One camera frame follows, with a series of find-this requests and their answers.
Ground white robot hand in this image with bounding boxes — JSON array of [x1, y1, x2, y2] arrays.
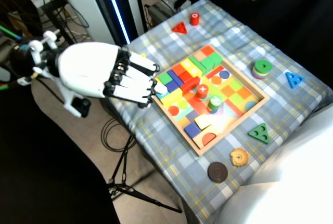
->
[[58, 42, 169, 109]]

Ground red cylinder block white cross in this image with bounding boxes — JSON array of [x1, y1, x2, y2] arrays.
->
[[196, 84, 210, 99]]

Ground green cylinder block letter N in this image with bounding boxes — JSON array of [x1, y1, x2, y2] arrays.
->
[[207, 95, 222, 112]]

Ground red cylinder block letter Q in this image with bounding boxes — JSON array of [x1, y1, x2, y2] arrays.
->
[[189, 12, 201, 27]]

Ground red triangle block three holes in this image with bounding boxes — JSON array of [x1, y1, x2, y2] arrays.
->
[[171, 22, 188, 35]]

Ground blue triangle block three holes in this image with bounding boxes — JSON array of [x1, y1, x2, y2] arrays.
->
[[285, 72, 305, 89]]

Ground yellow number cube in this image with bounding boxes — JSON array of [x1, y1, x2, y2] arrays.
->
[[194, 114, 213, 130]]

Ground green triangle block three holes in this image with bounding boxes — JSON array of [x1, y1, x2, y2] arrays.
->
[[247, 123, 272, 145]]

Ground blue plaid table cloth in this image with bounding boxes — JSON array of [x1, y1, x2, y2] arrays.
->
[[104, 0, 327, 224]]

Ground white column with blue light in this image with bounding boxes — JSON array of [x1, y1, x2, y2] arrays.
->
[[53, 0, 146, 46]]

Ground wooden puzzle tray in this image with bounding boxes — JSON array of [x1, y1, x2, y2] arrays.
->
[[151, 44, 271, 156]]

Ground black tripod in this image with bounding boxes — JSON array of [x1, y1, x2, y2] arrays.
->
[[107, 134, 183, 214]]

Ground round chocolate toy cookie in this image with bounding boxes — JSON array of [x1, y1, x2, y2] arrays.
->
[[207, 162, 229, 183]]

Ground tan flower-shaped toy cookie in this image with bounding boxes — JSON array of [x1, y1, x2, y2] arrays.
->
[[229, 148, 250, 168]]

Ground white robot body shell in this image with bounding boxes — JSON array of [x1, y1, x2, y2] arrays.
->
[[212, 103, 333, 224]]

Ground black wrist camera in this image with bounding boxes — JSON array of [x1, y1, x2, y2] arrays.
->
[[72, 97, 92, 118]]

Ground coiled black cable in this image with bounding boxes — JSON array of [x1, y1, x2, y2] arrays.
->
[[100, 116, 138, 153]]

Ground thick green ring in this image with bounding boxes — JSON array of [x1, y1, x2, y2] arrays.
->
[[253, 59, 273, 75]]

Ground thin yellow ring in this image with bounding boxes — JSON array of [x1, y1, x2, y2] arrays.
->
[[251, 69, 271, 77]]

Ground thin red ring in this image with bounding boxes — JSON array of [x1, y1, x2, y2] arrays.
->
[[251, 73, 271, 81]]

